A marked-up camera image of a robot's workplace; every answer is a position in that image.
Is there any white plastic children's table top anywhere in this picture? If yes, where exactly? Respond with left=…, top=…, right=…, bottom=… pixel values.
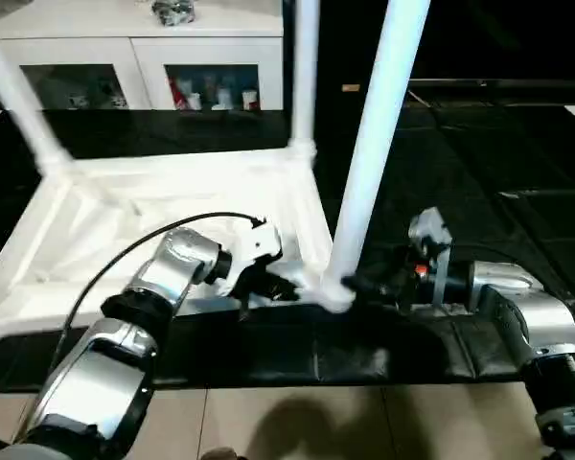
left=0, top=144, right=357, bottom=348

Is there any white plastic table leg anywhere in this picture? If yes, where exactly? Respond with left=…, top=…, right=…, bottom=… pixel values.
left=321, top=0, right=432, bottom=300
left=0, top=10, right=74, bottom=179
left=286, top=0, right=322, bottom=160

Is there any black work mat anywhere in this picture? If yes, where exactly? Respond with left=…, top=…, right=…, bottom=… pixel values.
left=0, top=103, right=575, bottom=389

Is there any black metal bar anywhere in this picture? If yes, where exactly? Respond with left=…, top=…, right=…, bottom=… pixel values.
left=407, top=78, right=575, bottom=91

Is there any white glass-door cabinet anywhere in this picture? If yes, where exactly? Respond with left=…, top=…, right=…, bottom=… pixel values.
left=0, top=0, right=288, bottom=111

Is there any dark object on cabinet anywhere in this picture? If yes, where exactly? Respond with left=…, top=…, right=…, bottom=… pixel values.
left=152, top=0, right=198, bottom=26

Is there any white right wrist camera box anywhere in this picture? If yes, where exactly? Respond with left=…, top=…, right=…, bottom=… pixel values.
left=407, top=208, right=454, bottom=310

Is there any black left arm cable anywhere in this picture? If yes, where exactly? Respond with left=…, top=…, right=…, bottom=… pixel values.
left=19, top=213, right=267, bottom=432

